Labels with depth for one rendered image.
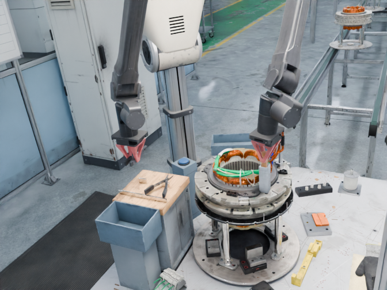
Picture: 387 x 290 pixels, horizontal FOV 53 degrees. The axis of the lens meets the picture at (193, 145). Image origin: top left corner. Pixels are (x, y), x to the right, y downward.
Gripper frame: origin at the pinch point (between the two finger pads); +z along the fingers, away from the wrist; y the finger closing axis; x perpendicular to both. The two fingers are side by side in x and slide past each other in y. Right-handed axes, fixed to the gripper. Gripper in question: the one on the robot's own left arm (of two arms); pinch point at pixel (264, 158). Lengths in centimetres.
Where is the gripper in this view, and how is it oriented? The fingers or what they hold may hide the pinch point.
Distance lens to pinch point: 116.2
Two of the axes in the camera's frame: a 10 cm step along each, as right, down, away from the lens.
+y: 5.8, -3.9, 7.2
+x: -8.2, -2.8, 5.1
